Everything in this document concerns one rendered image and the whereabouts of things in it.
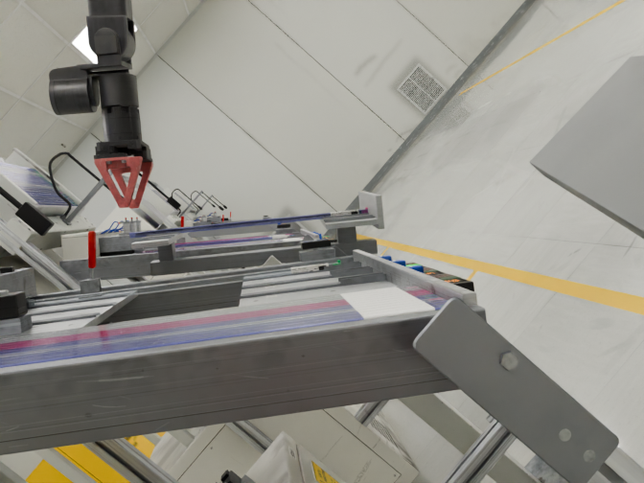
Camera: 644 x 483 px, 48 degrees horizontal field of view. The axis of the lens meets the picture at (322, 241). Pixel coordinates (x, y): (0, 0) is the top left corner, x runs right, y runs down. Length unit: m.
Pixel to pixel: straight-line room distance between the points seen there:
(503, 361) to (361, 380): 0.11
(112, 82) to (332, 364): 0.70
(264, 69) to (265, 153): 1.00
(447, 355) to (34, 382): 0.30
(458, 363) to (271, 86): 8.29
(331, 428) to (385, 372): 1.54
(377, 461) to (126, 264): 0.90
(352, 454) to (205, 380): 1.59
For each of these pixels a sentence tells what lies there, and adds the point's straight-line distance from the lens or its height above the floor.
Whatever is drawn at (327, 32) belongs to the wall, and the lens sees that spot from 8.94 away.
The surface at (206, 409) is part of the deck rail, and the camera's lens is 0.57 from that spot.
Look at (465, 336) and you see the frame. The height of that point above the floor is 0.73.
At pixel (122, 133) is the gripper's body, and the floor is 1.13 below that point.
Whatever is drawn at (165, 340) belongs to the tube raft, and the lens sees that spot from 0.61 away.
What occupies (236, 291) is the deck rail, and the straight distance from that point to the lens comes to 1.23.
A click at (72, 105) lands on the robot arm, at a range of 1.17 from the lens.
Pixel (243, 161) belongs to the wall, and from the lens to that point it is 8.66.
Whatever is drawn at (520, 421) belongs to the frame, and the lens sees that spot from 0.56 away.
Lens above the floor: 0.91
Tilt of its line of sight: 6 degrees down
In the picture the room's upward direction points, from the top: 49 degrees counter-clockwise
